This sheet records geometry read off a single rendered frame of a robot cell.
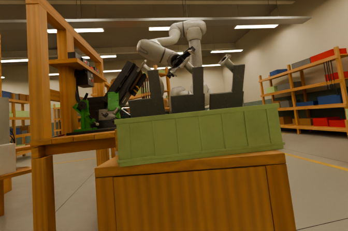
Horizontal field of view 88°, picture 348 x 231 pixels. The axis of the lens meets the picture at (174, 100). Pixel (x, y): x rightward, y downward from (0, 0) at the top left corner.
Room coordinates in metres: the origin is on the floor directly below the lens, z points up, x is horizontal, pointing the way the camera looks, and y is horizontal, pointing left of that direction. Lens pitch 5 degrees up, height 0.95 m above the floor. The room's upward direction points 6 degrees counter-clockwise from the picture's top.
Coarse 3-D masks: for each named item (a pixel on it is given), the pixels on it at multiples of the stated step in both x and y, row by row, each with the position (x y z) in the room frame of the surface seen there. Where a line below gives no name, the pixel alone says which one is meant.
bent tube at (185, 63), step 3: (186, 57) 0.78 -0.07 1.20; (189, 57) 0.74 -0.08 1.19; (186, 60) 0.75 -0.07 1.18; (183, 63) 0.75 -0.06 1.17; (186, 63) 0.75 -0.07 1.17; (189, 63) 0.76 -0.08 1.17; (180, 66) 0.76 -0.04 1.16; (183, 66) 0.77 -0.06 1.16; (186, 66) 0.76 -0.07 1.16; (189, 66) 0.76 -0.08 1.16; (192, 66) 0.77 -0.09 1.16; (189, 69) 0.77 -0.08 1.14; (192, 69) 0.77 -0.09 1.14
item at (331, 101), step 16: (336, 48) 4.19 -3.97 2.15; (304, 64) 5.12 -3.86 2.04; (320, 64) 5.08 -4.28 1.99; (336, 80) 4.28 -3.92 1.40; (272, 96) 7.15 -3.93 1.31; (304, 96) 5.73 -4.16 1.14; (320, 96) 4.82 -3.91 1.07; (336, 96) 4.40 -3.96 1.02; (304, 128) 5.36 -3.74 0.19; (320, 128) 4.88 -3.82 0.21; (336, 128) 4.47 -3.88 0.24
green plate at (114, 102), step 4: (108, 92) 1.90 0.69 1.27; (112, 92) 1.91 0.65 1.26; (108, 96) 1.89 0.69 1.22; (112, 96) 1.90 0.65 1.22; (116, 96) 1.90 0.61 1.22; (108, 100) 1.88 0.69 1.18; (112, 100) 1.88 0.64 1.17; (116, 100) 1.89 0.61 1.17; (108, 104) 1.87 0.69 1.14; (112, 104) 1.87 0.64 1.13; (116, 104) 1.87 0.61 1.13; (108, 108) 1.86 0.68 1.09; (112, 108) 1.86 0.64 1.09
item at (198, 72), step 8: (192, 72) 0.77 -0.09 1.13; (200, 72) 0.75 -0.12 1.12; (200, 80) 0.76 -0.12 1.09; (200, 88) 0.77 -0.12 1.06; (176, 96) 0.77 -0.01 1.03; (184, 96) 0.77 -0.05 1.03; (192, 96) 0.78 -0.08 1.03; (200, 96) 0.78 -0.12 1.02; (176, 104) 0.78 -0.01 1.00; (184, 104) 0.78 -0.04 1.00; (192, 104) 0.79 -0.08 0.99; (200, 104) 0.80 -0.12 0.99; (176, 112) 0.79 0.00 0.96
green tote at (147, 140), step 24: (120, 120) 0.65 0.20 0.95; (144, 120) 0.66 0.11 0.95; (168, 120) 0.66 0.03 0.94; (192, 120) 0.67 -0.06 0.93; (216, 120) 0.67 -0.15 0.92; (240, 120) 0.67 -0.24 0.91; (264, 120) 0.68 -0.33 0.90; (120, 144) 0.66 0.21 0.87; (144, 144) 0.66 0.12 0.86; (168, 144) 0.66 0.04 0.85; (192, 144) 0.67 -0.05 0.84; (216, 144) 0.67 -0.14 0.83; (240, 144) 0.67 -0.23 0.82; (264, 144) 0.67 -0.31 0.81
